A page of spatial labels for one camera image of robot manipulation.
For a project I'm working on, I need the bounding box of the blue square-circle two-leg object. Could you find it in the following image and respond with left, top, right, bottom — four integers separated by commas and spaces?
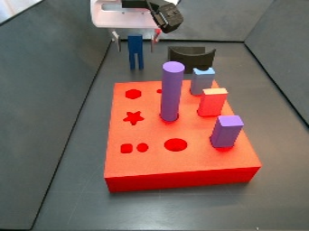
128, 34, 143, 69

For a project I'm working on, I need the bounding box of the black curved regrasp stand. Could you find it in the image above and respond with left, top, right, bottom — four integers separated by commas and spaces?
167, 46, 216, 74

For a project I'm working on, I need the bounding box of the tall purple cylinder peg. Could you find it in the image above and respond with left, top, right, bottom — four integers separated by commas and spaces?
160, 61, 184, 122

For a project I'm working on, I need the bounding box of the red rectangular peg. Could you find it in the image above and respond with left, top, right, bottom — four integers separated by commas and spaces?
196, 88, 228, 116

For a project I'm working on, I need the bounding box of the gripper finger with metal black pad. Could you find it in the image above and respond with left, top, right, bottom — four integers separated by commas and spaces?
110, 30, 120, 51

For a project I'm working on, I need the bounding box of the purple square peg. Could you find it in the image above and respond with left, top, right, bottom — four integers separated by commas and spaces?
209, 115, 243, 148

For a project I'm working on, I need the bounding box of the gripper finger metal with bolt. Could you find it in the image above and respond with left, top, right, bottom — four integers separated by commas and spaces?
151, 28, 161, 52

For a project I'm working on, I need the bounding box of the red fixture block with holes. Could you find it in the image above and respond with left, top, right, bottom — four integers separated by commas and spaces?
104, 81, 262, 192

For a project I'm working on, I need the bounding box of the light blue notched peg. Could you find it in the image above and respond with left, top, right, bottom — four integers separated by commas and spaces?
189, 68, 215, 96

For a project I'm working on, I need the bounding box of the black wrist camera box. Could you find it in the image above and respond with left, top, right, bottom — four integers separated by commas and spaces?
120, 0, 183, 33

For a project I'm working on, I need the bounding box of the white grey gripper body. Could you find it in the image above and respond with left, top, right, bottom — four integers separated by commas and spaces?
89, 0, 179, 30

